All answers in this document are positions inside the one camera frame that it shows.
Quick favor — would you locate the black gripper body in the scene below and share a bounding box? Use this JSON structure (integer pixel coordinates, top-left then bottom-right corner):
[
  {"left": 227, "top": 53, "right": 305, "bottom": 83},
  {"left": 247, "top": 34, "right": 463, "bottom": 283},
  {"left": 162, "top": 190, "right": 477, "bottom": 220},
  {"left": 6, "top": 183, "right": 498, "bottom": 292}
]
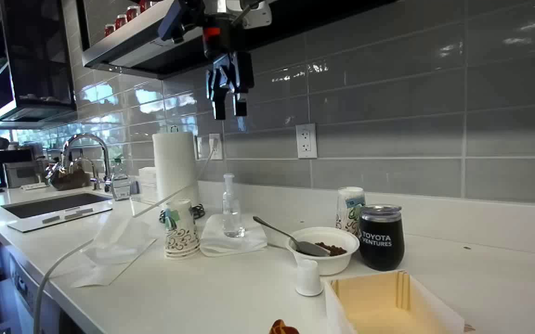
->
[{"left": 203, "top": 49, "right": 256, "bottom": 96}]

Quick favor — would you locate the white cable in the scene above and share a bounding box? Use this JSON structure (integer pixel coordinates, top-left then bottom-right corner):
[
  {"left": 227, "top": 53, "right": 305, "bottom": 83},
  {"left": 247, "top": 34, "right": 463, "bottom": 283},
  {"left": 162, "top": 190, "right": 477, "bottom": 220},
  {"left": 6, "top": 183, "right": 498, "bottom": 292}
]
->
[{"left": 32, "top": 155, "right": 217, "bottom": 334}]

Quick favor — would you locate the white paper towel roll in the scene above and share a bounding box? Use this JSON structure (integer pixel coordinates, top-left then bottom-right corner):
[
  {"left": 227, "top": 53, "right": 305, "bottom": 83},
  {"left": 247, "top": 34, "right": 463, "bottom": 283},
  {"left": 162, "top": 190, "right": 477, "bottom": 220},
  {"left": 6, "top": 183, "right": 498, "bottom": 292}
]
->
[{"left": 152, "top": 129, "right": 201, "bottom": 205}]

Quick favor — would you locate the white wall outlet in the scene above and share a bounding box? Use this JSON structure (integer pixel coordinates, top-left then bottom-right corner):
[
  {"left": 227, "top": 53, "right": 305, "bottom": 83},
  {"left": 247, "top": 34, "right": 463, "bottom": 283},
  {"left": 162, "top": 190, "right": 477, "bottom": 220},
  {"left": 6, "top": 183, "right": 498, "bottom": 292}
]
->
[{"left": 295, "top": 120, "right": 320, "bottom": 161}]

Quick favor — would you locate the small white shaker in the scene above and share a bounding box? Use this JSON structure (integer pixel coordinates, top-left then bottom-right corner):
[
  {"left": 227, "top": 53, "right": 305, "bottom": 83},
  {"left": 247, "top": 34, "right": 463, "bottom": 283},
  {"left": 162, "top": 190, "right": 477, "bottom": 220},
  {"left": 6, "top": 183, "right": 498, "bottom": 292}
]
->
[{"left": 295, "top": 257, "right": 325, "bottom": 298}]

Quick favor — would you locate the clear glass bottle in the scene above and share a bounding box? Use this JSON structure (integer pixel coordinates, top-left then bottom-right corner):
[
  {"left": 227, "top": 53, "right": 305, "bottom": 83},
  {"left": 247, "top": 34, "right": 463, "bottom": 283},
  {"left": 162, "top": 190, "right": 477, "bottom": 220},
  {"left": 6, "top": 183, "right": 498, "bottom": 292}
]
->
[{"left": 219, "top": 172, "right": 247, "bottom": 239}]

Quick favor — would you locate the black glass wall cabinet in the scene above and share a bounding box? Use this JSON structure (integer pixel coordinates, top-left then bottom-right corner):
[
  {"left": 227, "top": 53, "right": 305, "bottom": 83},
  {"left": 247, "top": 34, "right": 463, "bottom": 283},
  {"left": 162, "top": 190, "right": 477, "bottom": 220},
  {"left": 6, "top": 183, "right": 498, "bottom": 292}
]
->
[{"left": 0, "top": 0, "right": 78, "bottom": 122}]

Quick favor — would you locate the small green-lidded bottle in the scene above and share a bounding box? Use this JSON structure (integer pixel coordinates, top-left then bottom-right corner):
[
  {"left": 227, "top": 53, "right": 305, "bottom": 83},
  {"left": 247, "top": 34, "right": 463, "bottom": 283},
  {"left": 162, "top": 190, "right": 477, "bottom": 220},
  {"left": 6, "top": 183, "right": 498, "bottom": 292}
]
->
[{"left": 334, "top": 185, "right": 368, "bottom": 237}]

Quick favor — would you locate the small clear glass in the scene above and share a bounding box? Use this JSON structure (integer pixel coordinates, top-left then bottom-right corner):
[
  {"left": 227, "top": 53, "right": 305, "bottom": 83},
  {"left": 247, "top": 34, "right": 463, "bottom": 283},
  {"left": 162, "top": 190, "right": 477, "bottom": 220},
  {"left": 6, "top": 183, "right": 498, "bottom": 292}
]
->
[{"left": 111, "top": 174, "right": 134, "bottom": 201}]

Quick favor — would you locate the kitchen sink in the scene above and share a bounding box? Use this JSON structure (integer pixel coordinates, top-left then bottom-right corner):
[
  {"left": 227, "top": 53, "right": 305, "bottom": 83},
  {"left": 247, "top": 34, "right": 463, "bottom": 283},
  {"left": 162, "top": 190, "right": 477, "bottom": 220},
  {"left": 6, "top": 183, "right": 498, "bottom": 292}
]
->
[{"left": 0, "top": 190, "right": 115, "bottom": 235}]

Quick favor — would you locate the dark overhead shelf cabinet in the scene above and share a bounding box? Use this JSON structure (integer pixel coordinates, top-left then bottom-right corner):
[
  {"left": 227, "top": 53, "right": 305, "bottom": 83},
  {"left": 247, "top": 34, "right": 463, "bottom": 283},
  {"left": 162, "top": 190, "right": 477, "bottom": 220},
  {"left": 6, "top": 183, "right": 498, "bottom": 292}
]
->
[{"left": 74, "top": 0, "right": 399, "bottom": 79}]

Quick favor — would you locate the brown sponge holder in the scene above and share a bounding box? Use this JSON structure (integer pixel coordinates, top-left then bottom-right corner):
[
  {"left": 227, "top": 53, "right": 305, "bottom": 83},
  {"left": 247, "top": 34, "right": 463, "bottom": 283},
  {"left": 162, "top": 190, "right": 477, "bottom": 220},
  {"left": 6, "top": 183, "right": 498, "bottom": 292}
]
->
[{"left": 50, "top": 166, "right": 93, "bottom": 192}]

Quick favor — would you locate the white plastic container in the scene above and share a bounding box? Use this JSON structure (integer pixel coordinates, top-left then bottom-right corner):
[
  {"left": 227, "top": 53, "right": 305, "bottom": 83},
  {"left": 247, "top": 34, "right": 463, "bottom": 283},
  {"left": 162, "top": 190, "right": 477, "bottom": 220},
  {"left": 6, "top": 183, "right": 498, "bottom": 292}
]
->
[{"left": 136, "top": 164, "right": 160, "bottom": 203}]

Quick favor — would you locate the light wooden box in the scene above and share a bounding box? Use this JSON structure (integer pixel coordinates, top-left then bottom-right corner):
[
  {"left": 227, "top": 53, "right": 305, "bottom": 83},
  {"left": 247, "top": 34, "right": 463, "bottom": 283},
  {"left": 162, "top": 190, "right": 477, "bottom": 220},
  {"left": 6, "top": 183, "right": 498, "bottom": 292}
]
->
[{"left": 321, "top": 268, "right": 468, "bottom": 334}]

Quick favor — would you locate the large printed paper cup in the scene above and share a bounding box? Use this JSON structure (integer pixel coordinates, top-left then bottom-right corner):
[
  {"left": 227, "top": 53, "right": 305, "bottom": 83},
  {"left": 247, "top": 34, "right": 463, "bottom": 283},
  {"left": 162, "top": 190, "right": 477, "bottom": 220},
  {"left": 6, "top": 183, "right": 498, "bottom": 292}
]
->
[{"left": 158, "top": 198, "right": 203, "bottom": 259}]

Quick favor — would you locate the brown flat toy piece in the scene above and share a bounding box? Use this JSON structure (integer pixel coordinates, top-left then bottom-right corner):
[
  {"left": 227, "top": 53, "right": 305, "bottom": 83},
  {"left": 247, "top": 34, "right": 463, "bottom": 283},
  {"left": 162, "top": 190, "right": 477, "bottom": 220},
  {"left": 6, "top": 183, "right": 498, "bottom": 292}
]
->
[{"left": 269, "top": 316, "right": 301, "bottom": 334}]

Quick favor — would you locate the chrome kitchen faucet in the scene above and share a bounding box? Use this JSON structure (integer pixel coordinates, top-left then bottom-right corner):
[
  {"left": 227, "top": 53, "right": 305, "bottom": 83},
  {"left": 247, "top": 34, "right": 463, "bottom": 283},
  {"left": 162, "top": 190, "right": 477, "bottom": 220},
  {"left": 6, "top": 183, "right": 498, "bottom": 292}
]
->
[{"left": 61, "top": 131, "right": 115, "bottom": 192}]

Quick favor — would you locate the black printed tumbler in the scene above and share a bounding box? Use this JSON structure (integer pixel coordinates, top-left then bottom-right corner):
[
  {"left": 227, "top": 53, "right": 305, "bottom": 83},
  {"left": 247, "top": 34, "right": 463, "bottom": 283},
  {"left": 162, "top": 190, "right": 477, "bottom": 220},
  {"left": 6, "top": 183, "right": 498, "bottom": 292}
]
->
[{"left": 357, "top": 203, "right": 407, "bottom": 272}]

